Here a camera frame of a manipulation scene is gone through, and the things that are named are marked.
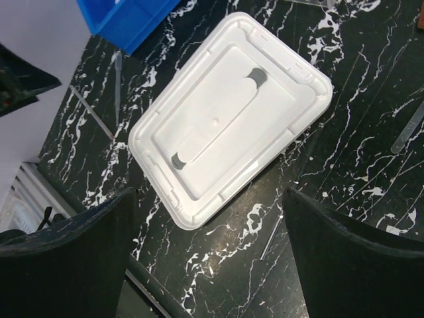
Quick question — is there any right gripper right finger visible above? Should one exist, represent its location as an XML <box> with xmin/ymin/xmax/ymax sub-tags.
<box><xmin>283</xmin><ymin>188</ymin><xmax>423</xmax><ymax>317</ymax></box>

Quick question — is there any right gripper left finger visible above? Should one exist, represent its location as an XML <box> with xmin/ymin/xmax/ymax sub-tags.
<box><xmin>1</xmin><ymin>188</ymin><xmax>138</xmax><ymax>317</ymax></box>

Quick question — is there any glass thermometer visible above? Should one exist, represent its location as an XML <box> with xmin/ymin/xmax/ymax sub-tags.
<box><xmin>69</xmin><ymin>85</ymin><xmax>114</xmax><ymax>140</ymax></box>

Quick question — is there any clear plastic pipette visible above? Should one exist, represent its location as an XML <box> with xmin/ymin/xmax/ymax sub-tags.
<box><xmin>390</xmin><ymin>101</ymin><xmax>424</xmax><ymax>154</ymax></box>
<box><xmin>115</xmin><ymin>52</ymin><xmax>122</xmax><ymax>126</ymax></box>

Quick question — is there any thin glass rod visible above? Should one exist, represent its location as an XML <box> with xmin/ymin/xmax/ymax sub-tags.
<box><xmin>260</xmin><ymin>214</ymin><xmax>284</xmax><ymax>261</ymax></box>

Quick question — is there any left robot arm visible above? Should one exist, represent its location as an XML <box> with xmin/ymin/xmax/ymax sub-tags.
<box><xmin>1</xmin><ymin>44</ymin><xmax>62</xmax><ymax>117</ymax></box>

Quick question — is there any white rectangular lid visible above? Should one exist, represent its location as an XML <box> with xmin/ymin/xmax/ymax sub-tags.
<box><xmin>128</xmin><ymin>12</ymin><xmax>333</xmax><ymax>231</ymax></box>

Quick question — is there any blue divided plastic bin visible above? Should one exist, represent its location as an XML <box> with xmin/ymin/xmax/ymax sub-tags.
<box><xmin>77</xmin><ymin>0</ymin><xmax>179</xmax><ymax>54</ymax></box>

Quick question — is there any brown scouring pad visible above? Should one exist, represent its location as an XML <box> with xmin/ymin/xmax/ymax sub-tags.
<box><xmin>417</xmin><ymin>0</ymin><xmax>424</xmax><ymax>30</ymax></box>

